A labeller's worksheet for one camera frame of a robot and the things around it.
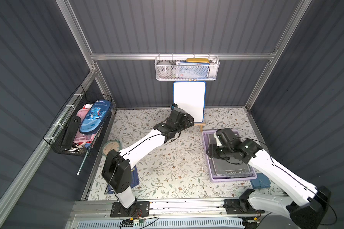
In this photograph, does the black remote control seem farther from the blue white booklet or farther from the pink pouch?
the blue white booklet

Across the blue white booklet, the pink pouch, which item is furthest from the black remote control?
the blue white booklet

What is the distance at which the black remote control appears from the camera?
0.62 m

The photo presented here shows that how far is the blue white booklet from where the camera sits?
860 millimetres

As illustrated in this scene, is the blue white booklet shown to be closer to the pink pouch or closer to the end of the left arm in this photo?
the end of the left arm

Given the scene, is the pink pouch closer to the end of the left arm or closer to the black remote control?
the black remote control
